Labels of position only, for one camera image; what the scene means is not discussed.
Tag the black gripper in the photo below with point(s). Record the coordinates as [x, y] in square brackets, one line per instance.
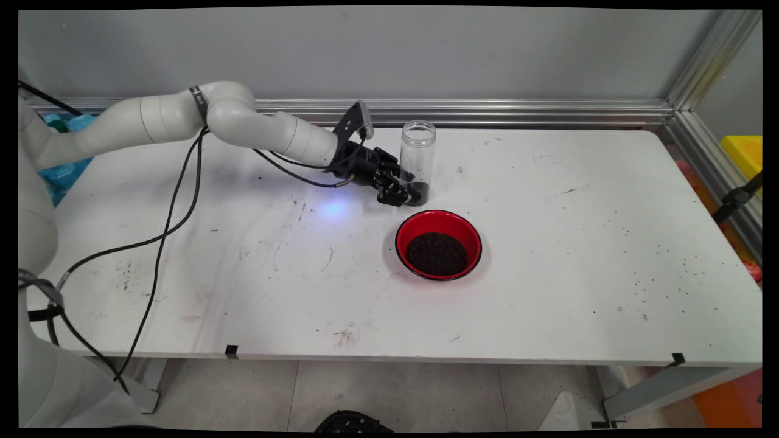
[362, 165]

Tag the dark seeds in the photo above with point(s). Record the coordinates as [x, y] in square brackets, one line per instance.
[436, 254]
[423, 193]

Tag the clear plastic jar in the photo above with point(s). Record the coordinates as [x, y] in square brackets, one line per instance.
[419, 152]

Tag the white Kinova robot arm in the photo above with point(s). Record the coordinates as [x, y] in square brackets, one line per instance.
[152, 115]

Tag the red bowl with black rim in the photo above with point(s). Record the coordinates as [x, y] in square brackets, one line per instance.
[411, 228]

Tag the dark seeds in bowl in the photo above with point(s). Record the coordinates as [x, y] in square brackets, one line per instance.
[436, 254]

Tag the small black tape marker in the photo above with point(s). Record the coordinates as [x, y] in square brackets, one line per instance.
[231, 351]
[677, 360]

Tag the black object on floor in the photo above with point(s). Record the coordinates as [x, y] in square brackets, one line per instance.
[353, 421]

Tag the grey table leg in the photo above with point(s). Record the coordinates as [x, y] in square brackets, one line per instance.
[149, 383]
[657, 392]

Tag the blue plastic bag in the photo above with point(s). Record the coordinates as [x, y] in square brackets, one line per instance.
[64, 176]

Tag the bottle with green cap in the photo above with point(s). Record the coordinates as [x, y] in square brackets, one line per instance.
[56, 126]

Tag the yellow box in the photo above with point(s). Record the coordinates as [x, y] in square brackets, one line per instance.
[745, 152]

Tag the red and pink items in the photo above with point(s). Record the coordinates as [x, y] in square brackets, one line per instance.
[739, 252]

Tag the orange box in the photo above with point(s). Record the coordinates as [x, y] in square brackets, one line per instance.
[730, 401]

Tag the aluminium back frame rail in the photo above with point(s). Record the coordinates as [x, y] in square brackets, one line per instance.
[517, 112]

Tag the aluminium side frame rail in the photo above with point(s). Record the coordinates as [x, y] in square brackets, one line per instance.
[715, 164]

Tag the aluminium upright frame post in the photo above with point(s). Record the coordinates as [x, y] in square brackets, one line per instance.
[709, 55]

